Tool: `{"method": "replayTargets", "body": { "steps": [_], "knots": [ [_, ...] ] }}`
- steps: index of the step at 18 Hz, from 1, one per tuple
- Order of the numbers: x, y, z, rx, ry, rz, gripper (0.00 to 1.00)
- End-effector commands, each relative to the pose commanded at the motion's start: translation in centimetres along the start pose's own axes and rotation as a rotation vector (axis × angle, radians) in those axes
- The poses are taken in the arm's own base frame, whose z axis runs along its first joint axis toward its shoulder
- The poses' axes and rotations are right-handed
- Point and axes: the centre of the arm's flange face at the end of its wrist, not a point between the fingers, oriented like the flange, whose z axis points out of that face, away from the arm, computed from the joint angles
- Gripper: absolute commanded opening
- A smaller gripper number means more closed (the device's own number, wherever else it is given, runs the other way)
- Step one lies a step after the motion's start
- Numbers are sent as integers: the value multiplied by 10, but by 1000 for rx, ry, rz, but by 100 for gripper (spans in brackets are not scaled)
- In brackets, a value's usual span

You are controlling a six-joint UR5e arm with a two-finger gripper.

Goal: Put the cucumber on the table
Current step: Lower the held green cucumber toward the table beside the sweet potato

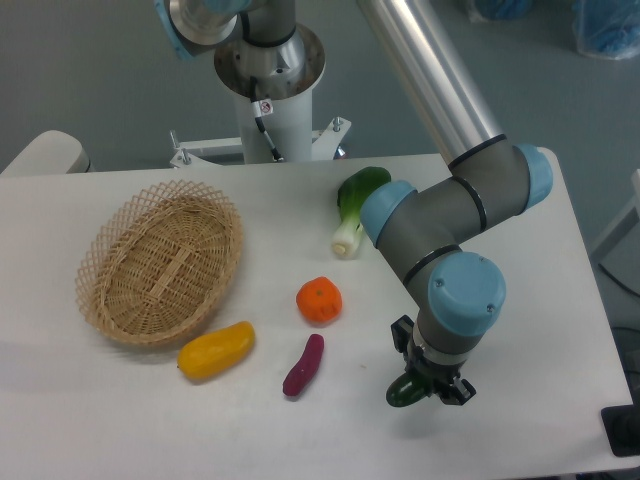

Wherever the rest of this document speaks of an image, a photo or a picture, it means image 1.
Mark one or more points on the purple sweet potato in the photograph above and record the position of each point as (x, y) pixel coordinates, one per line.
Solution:
(304, 371)

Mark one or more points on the yellow mango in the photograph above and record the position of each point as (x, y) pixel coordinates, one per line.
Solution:
(213, 353)

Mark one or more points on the green cucumber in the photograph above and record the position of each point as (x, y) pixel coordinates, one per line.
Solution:
(407, 390)

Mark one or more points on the black device at edge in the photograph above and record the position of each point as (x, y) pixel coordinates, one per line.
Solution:
(621, 425)

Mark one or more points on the green bok choy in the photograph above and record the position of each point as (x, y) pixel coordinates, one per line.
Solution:
(351, 196)

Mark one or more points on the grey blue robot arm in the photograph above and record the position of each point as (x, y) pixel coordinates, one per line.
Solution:
(419, 233)

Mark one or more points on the white furniture at right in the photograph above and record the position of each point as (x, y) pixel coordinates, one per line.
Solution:
(621, 224)

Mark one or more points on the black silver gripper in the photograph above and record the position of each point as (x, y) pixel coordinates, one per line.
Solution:
(442, 370)

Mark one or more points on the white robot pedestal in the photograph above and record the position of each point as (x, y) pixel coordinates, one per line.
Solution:
(272, 92)

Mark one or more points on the blue plastic bag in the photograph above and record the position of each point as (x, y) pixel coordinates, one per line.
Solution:
(607, 30)

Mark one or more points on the woven wicker basket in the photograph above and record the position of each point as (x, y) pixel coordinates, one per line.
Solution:
(161, 264)

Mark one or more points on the white chair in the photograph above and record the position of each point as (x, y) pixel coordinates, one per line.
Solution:
(51, 153)

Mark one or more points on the orange tangerine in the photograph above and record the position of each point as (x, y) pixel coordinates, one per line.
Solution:
(319, 301)

